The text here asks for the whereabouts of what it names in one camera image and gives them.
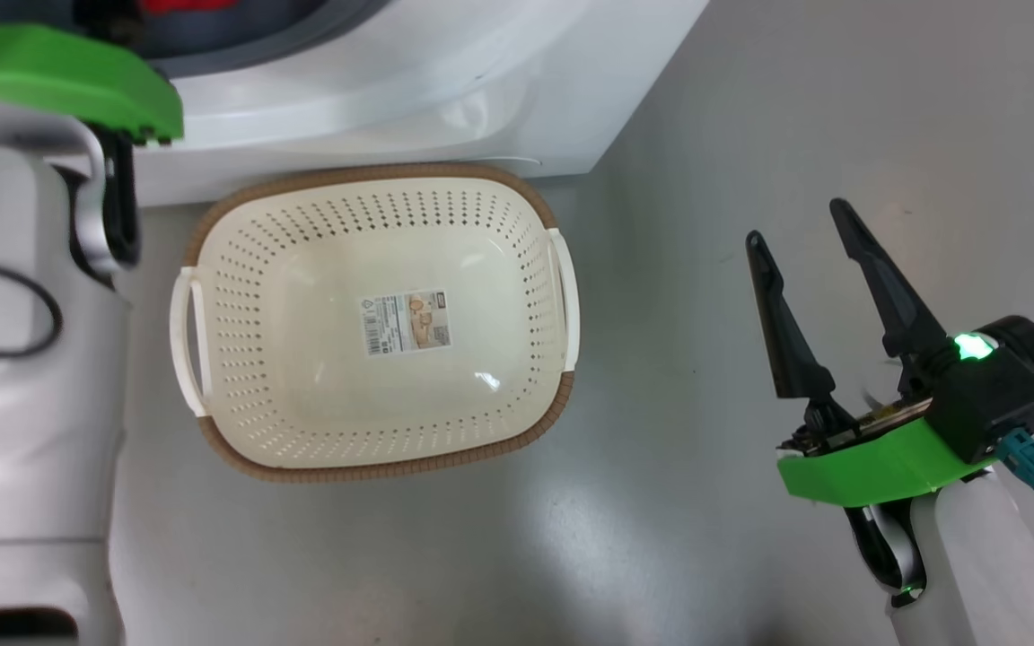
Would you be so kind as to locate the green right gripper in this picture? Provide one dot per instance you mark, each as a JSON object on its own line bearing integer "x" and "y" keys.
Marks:
{"x": 885, "y": 471}

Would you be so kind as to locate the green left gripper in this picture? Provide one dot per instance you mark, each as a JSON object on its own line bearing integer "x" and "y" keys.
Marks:
{"x": 59, "y": 76}

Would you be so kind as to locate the red and white clothing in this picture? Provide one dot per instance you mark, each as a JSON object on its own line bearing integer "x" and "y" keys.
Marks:
{"x": 185, "y": 4}

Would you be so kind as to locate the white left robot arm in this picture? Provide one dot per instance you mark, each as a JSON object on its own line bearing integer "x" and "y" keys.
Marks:
{"x": 23, "y": 431}

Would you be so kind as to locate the grey rubber door gasket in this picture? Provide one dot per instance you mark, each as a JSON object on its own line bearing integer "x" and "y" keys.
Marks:
{"x": 302, "y": 40}

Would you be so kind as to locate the cream perforated laundry basket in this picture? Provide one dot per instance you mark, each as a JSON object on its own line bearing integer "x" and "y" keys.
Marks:
{"x": 319, "y": 395}

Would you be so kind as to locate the white washing machine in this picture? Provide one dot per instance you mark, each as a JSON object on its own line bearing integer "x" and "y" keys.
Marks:
{"x": 481, "y": 90}

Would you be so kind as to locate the paper basket label sticker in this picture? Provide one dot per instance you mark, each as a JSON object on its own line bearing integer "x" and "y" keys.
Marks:
{"x": 405, "y": 323}

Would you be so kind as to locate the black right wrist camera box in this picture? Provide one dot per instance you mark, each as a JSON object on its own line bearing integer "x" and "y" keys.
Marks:
{"x": 993, "y": 404}

